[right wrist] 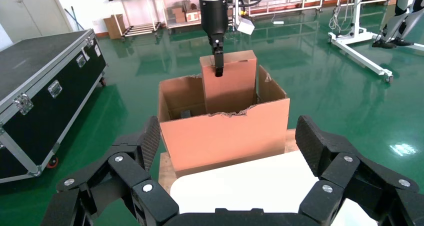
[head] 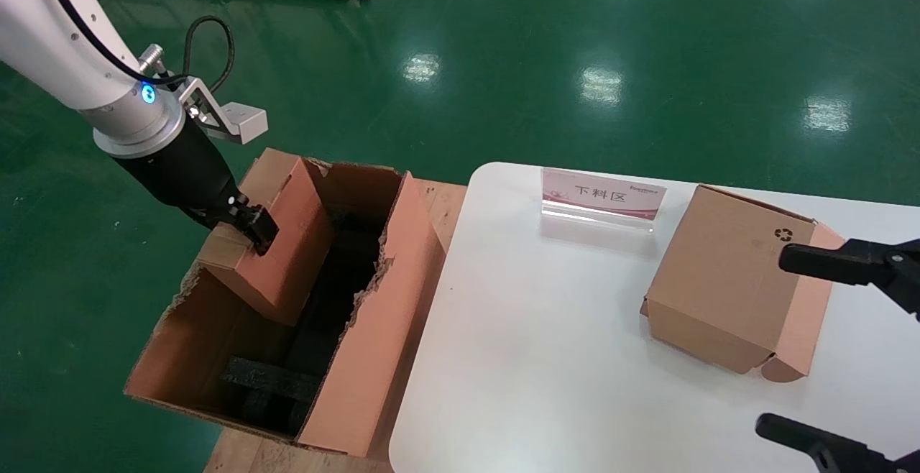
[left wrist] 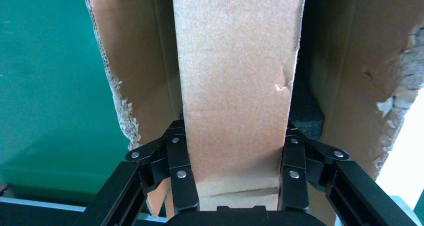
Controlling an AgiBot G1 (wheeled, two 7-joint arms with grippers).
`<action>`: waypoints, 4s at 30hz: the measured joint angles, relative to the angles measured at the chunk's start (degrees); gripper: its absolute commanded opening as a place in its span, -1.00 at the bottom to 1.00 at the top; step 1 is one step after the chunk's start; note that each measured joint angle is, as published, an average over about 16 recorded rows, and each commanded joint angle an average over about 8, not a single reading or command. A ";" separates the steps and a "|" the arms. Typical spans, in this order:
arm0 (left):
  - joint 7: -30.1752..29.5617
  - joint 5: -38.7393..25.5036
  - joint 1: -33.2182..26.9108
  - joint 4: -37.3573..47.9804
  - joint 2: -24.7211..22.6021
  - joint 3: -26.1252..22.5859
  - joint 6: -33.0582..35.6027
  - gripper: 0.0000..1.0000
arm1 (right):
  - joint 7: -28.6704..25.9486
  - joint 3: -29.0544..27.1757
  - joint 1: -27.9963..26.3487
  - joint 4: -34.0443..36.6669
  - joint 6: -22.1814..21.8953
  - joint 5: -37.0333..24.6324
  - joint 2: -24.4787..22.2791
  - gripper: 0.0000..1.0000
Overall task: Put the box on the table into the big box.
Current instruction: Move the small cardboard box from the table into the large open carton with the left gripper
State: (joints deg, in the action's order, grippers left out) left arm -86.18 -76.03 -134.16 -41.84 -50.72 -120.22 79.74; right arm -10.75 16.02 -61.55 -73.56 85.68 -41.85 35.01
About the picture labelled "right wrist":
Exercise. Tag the metal rack cart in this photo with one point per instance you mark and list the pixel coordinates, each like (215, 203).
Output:
(142, 28)

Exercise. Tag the big open cardboard box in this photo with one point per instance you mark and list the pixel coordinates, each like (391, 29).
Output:
(225, 138)

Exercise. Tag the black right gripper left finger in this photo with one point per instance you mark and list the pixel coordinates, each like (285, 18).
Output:
(126, 171)

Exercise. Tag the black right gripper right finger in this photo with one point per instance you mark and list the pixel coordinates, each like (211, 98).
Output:
(351, 178)

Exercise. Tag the white wheeled stand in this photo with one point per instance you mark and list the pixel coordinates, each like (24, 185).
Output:
(356, 19)

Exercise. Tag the white power strip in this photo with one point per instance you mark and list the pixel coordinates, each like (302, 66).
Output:
(278, 22)

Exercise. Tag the black foam block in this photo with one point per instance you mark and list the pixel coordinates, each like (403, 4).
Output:
(185, 114)

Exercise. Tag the small brown shelf carton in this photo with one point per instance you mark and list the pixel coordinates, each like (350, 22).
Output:
(177, 10)
(180, 18)

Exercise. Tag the grey double door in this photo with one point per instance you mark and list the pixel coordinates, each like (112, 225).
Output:
(33, 9)

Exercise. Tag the brown carton by wall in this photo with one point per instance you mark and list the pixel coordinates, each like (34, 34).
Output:
(114, 25)

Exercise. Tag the black flight case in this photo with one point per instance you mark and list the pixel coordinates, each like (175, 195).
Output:
(33, 59)

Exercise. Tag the white red shelf carton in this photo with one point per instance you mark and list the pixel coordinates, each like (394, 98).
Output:
(193, 16)

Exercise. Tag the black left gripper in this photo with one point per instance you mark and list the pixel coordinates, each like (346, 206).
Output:
(213, 19)

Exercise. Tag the white storage shelf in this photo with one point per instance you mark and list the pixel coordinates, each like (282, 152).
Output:
(169, 25)

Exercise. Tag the humanoid robot legs black shoes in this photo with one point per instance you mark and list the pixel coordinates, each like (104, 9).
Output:
(384, 45)

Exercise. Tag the plain cardboard box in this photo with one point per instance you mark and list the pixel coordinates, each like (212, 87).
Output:
(232, 85)

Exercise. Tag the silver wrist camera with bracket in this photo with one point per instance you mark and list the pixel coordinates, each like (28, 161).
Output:
(245, 25)

